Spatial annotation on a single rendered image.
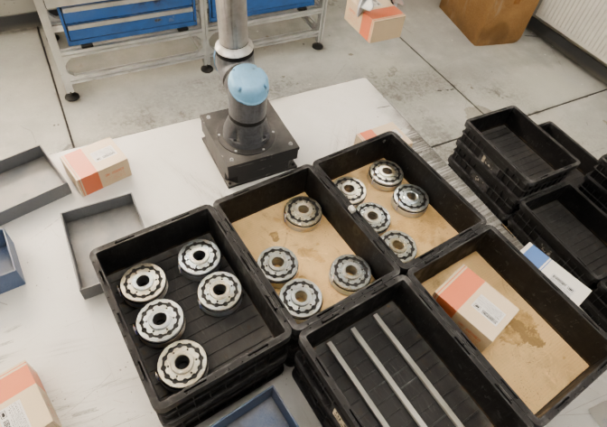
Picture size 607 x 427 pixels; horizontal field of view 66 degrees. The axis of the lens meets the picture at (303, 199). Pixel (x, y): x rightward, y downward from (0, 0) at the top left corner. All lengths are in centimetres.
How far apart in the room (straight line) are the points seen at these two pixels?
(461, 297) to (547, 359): 25
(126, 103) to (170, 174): 147
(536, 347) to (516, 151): 119
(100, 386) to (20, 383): 16
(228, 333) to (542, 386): 72
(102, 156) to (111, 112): 140
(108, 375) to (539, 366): 100
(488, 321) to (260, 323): 52
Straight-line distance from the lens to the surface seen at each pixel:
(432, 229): 135
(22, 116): 306
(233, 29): 140
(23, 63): 348
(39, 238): 150
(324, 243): 124
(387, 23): 157
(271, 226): 125
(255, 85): 137
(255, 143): 147
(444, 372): 115
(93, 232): 146
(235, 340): 110
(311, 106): 183
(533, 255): 149
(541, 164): 228
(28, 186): 164
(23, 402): 121
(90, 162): 155
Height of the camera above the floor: 184
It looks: 50 degrees down
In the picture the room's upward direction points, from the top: 9 degrees clockwise
